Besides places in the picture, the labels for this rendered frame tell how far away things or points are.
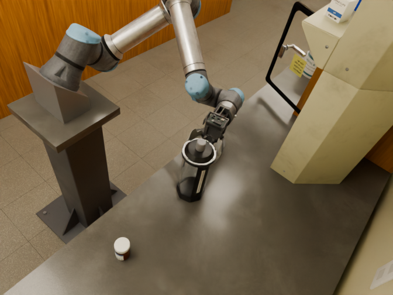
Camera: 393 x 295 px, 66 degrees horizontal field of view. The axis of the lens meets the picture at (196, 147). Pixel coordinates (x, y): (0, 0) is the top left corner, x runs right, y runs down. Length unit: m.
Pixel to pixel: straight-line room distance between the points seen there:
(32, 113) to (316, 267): 1.20
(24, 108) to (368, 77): 1.24
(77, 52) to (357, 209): 1.20
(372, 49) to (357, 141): 0.35
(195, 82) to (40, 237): 1.48
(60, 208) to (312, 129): 1.65
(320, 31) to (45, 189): 1.93
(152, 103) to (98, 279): 2.04
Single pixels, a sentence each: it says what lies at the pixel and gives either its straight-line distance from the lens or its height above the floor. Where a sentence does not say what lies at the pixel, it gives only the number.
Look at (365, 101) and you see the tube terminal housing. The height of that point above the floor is 1.37.
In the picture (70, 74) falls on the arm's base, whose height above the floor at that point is 1.13.
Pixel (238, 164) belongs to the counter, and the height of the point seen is 0.94.
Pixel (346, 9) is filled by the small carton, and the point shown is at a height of 1.55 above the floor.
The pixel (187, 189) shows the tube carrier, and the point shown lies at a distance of 1.02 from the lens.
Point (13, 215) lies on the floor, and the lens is 2.26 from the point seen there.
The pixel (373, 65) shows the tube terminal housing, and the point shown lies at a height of 1.49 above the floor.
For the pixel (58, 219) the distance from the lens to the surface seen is 2.15.
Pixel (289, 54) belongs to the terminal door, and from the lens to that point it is 1.45.
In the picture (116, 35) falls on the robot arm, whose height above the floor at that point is 1.19.
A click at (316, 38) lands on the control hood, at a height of 1.48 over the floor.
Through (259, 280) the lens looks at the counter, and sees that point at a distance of 1.03.
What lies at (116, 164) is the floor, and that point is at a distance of 2.34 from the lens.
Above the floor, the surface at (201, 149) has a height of 1.19.
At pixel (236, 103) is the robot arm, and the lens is 1.11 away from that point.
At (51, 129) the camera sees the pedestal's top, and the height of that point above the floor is 0.94.
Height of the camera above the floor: 1.87
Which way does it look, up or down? 49 degrees down
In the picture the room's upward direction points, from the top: 12 degrees clockwise
